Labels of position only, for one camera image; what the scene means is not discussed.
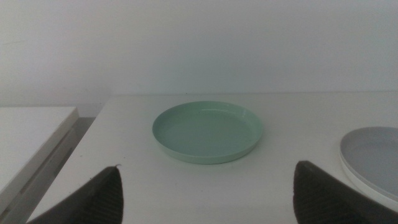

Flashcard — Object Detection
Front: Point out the mint green shallow bowl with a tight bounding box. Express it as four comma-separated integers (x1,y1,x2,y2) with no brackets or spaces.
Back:
152,100,263,165

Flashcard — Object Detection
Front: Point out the white shallow bowl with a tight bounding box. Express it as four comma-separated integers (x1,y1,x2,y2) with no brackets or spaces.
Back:
340,155,398,214

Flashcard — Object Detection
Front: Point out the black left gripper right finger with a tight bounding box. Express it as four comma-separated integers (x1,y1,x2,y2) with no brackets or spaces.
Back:
293,160,398,224

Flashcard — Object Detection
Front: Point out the white side table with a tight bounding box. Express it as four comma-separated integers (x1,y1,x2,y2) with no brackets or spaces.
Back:
0,106,80,216

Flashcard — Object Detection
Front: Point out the grey shallow bowl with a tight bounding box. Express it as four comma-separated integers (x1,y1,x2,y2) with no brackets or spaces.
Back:
339,126,398,203

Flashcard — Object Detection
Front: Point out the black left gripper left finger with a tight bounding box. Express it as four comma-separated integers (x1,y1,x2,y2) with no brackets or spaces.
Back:
26,164,124,224

